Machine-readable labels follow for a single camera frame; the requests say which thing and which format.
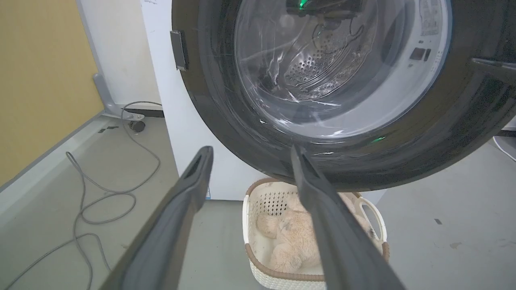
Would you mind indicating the yellow partition panel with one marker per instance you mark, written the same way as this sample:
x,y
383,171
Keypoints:
x,y
40,76

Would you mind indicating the white washing machine body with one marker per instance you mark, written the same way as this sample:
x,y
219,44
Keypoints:
x,y
189,133

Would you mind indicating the round black washing machine door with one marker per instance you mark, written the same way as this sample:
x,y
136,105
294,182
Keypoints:
x,y
225,100

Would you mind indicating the white woven laundry basket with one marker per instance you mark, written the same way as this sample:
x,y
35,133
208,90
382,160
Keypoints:
x,y
258,201

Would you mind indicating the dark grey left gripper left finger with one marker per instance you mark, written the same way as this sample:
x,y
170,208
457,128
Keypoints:
x,y
161,241

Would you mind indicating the grey partition foot with caster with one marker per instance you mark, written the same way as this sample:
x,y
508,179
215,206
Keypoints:
x,y
111,102

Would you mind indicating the beige plush teddy bear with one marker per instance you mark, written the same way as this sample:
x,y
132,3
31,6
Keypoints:
x,y
292,245

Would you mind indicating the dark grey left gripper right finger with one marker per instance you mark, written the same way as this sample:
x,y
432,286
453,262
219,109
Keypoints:
x,y
342,241

